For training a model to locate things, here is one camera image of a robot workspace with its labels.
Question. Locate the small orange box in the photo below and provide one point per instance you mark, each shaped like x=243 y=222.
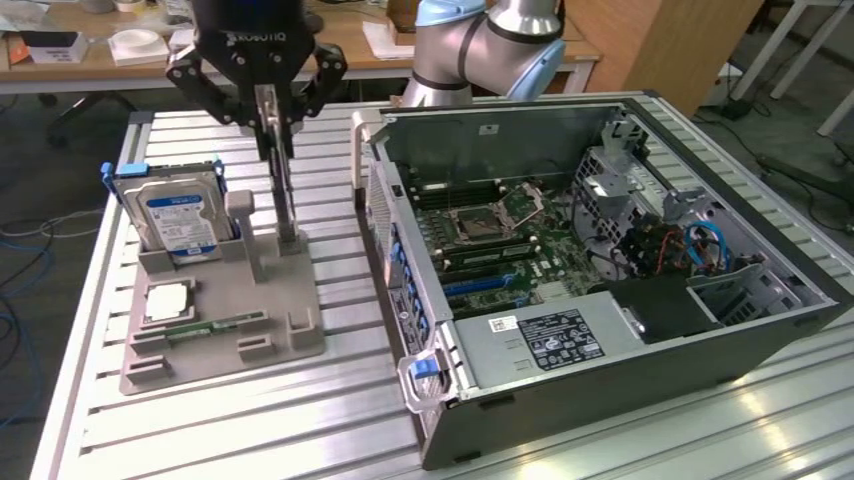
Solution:
x=18 y=54

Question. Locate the silver CPU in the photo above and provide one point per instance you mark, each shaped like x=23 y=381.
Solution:
x=167 y=302

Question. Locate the grey metal disk bay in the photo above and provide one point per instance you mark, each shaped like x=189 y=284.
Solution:
x=748 y=295

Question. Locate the small white box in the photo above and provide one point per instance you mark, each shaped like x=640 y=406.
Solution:
x=181 y=42

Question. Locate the blue expansion slot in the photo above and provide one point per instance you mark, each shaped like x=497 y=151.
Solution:
x=474 y=286

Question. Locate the black chair base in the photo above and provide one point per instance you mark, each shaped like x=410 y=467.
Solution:
x=74 y=112

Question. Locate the cardboard box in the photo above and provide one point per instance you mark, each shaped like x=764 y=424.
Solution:
x=401 y=15

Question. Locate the white round holder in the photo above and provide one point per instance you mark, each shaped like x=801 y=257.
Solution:
x=137 y=50

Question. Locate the black RAM stick with label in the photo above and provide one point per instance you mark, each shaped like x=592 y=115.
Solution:
x=490 y=255

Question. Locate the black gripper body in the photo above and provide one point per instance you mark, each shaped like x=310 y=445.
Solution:
x=254 y=45

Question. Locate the white table frame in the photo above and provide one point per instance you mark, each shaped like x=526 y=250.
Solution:
x=792 y=60

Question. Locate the white paper stack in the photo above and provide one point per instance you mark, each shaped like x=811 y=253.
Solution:
x=384 y=42

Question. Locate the CPU socket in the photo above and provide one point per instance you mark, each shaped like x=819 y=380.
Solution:
x=477 y=225

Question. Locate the silver chipset heatsink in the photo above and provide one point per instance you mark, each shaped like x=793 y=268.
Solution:
x=560 y=291

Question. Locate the black floor stand base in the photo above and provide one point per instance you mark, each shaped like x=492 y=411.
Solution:
x=815 y=175

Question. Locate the black PC case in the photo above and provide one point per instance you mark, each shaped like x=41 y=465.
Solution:
x=601 y=425

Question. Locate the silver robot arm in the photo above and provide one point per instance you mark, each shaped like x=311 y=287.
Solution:
x=441 y=55

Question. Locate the perforated metal drive cage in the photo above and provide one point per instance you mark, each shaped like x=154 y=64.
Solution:
x=614 y=185

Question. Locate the wooden desk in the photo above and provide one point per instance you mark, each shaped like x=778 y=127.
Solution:
x=101 y=70

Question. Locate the grey parts rack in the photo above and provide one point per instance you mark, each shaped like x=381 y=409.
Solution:
x=221 y=280

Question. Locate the blue case latch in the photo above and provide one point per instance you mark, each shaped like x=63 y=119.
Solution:
x=424 y=372

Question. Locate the hard disk with blue frame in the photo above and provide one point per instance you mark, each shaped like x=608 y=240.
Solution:
x=174 y=220

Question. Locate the black round lamp base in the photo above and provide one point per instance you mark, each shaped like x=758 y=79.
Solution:
x=315 y=22

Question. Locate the green RAM stick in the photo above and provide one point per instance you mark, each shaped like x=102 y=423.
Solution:
x=207 y=327

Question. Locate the black expansion slot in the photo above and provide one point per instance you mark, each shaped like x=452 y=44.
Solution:
x=477 y=274

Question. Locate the grey cup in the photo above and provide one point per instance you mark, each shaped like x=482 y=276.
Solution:
x=99 y=6

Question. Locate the metal socket cover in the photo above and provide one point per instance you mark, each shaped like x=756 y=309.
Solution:
x=514 y=197

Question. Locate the black power adapter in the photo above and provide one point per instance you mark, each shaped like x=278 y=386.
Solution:
x=736 y=110

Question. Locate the grey power supply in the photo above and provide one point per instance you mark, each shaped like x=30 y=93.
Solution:
x=501 y=360

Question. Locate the black plastic shroud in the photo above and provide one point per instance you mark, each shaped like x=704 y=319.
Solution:
x=661 y=310

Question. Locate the wooden cabinet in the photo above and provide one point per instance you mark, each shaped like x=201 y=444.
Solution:
x=668 y=50

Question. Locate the white box black lid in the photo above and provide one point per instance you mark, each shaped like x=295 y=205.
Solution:
x=57 y=52

